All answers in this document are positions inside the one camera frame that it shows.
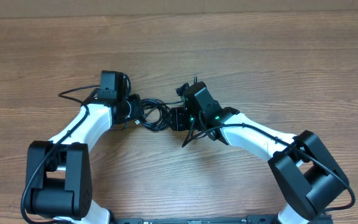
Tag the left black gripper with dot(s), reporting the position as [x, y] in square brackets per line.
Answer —
[137, 106]

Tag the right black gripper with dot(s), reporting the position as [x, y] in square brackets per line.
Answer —
[178, 119]

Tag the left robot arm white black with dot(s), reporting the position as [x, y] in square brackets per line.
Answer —
[58, 184]

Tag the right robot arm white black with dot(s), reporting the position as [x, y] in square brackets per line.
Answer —
[307, 174]

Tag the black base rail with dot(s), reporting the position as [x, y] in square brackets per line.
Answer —
[250, 219]

